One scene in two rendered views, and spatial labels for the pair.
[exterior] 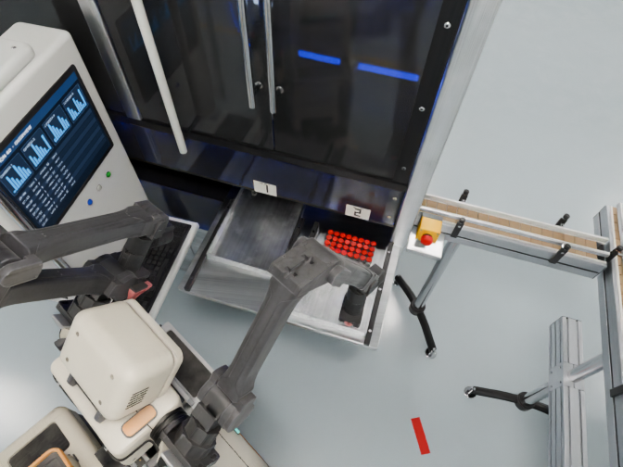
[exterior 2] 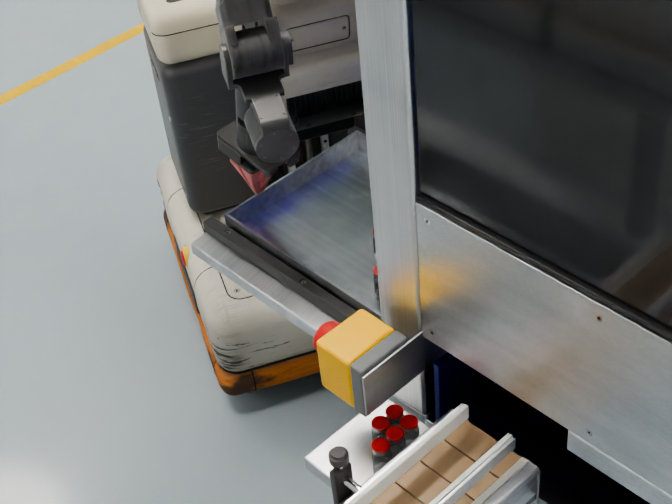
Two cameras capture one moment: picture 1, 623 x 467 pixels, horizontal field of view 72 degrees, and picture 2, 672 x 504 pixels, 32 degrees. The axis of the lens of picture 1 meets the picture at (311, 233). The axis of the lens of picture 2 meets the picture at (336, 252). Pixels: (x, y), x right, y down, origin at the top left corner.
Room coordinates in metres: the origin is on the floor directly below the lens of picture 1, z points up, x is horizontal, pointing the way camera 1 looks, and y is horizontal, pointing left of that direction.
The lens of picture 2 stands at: (1.35, -1.13, 1.92)
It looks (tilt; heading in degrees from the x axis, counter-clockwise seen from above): 41 degrees down; 125
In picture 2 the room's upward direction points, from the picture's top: 6 degrees counter-clockwise
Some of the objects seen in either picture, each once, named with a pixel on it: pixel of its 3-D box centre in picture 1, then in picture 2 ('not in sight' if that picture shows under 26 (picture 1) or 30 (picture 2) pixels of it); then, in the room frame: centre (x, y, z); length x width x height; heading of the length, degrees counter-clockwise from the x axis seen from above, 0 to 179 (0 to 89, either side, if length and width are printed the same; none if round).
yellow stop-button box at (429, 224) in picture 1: (428, 228); (362, 360); (0.85, -0.40, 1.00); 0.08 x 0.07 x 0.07; 165
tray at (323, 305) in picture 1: (339, 278); (377, 229); (0.69, -0.11, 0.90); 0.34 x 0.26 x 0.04; 165
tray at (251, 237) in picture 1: (259, 227); not in sight; (0.89, 0.20, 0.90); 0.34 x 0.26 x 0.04; 165
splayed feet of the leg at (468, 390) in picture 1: (520, 403); not in sight; (0.50, -1.04, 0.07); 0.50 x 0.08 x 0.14; 75
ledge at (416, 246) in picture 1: (425, 239); (386, 461); (0.89, -0.43, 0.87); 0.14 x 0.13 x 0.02; 165
